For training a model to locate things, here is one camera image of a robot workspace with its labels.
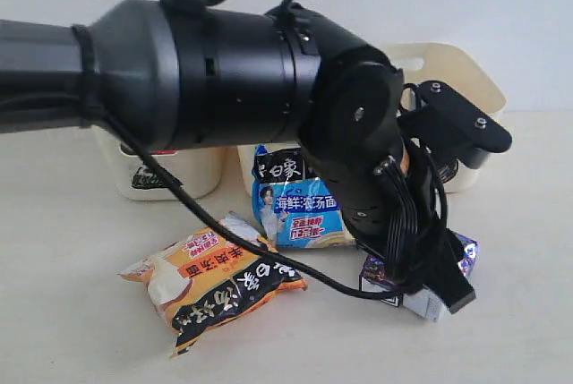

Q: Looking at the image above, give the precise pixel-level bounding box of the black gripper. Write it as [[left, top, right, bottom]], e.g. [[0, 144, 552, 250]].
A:
[[344, 140, 475, 314]]

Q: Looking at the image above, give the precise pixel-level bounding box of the white blue milk carton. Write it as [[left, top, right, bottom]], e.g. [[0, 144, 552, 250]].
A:
[[400, 238, 479, 322]]

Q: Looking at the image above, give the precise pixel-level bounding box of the purple juice carton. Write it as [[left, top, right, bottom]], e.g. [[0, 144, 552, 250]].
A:
[[359, 254, 395, 293]]

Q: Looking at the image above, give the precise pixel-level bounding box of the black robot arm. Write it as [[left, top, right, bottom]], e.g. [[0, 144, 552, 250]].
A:
[[1, 0, 475, 312]]

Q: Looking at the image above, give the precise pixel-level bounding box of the blue instant noodle packet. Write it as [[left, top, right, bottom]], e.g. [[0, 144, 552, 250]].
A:
[[252, 149, 355, 249]]

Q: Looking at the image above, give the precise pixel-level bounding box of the right cream plastic bin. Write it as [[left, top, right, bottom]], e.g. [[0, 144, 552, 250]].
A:
[[380, 42, 508, 195]]

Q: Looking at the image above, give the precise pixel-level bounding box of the cream plastic bin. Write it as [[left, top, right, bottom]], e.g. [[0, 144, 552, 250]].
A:
[[380, 42, 508, 195], [92, 127, 227, 201], [236, 142, 306, 197]]

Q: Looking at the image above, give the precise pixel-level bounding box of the middle cream plastic bin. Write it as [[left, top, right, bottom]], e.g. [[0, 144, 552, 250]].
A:
[[236, 142, 306, 197]]

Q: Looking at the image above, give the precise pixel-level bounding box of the orange instant noodle packet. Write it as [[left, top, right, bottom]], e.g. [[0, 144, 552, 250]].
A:
[[119, 227, 308, 356]]

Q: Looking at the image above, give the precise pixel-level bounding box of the left cream plastic bin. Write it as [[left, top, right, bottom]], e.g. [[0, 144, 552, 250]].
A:
[[92, 127, 227, 201]]

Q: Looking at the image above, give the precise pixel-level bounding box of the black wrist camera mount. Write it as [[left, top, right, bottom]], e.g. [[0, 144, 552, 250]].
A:
[[398, 80, 512, 170]]

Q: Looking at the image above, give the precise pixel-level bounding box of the black cable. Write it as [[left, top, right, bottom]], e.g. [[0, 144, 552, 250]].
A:
[[71, 0, 449, 300]]

